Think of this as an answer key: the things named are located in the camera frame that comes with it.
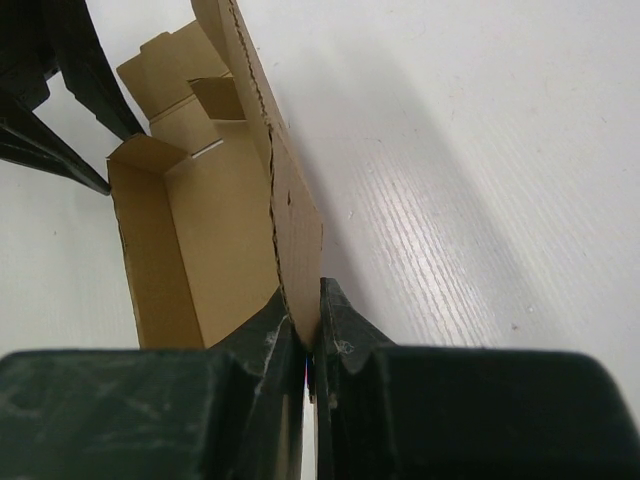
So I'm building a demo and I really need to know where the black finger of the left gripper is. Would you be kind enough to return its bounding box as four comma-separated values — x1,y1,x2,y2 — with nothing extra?
1,90,111,195
42,0,144,140

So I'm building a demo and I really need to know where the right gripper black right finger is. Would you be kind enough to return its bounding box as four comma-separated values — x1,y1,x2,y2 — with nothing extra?
313,278,639,479

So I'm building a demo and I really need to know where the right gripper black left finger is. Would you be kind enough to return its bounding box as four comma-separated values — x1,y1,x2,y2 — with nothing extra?
1,292,305,479

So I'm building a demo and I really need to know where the brown cardboard box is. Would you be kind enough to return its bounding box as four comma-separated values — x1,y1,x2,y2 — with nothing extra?
107,1,323,348

